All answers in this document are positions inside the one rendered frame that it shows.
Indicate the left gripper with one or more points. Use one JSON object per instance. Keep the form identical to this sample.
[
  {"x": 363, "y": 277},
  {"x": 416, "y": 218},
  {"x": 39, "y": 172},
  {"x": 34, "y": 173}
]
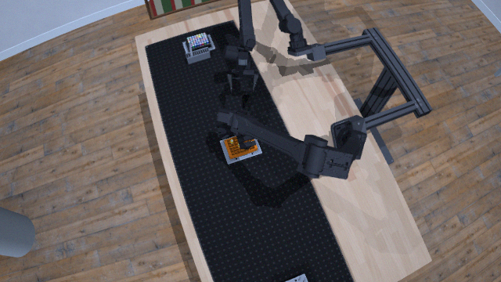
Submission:
[{"x": 246, "y": 145}]

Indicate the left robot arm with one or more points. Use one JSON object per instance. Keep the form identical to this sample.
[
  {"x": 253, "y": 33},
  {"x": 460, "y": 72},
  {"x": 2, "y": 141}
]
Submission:
[{"x": 314, "y": 159}]

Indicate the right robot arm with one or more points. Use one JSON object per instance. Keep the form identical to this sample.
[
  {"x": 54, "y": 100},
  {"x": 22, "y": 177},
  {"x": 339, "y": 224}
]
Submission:
[{"x": 287, "y": 23}]

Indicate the orange tube carrier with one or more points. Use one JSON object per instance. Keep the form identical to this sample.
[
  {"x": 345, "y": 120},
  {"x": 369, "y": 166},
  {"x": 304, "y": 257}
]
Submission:
[{"x": 235, "y": 151}]

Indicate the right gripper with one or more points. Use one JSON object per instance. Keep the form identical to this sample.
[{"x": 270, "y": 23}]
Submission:
[{"x": 243, "y": 73}]

